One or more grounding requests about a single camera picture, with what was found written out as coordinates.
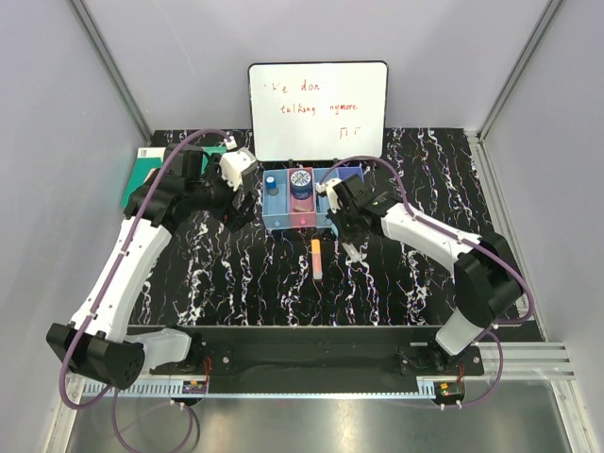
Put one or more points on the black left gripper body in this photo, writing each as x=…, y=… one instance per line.
x=233, y=214

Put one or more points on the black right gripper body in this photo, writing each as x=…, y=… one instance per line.
x=346, y=225

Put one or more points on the blue white highlighter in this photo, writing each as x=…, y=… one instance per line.
x=354, y=254

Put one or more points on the light blue bin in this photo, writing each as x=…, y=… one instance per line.
x=323, y=219
x=275, y=209

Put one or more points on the blue grey glue stick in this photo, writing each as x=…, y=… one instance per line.
x=271, y=186

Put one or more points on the orange highlighter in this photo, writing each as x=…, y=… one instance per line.
x=316, y=259

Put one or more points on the pink bin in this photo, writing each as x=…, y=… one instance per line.
x=302, y=219

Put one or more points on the blue ink bottle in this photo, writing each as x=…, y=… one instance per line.
x=301, y=184

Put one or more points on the purple bin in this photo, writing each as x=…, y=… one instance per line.
x=354, y=172

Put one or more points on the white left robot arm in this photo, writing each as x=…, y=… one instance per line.
x=95, y=343

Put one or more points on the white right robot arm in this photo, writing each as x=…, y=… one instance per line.
x=485, y=274

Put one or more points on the black marble pattern mat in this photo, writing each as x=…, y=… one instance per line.
x=209, y=276

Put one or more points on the pink cube block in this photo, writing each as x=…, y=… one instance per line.
x=150, y=174

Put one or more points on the small whiteboard with red writing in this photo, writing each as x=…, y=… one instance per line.
x=305, y=111

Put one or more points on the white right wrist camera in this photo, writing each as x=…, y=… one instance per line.
x=328, y=189

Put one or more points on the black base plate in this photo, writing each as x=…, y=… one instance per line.
x=328, y=352

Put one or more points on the white slotted cable duct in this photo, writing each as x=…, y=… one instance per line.
x=296, y=387

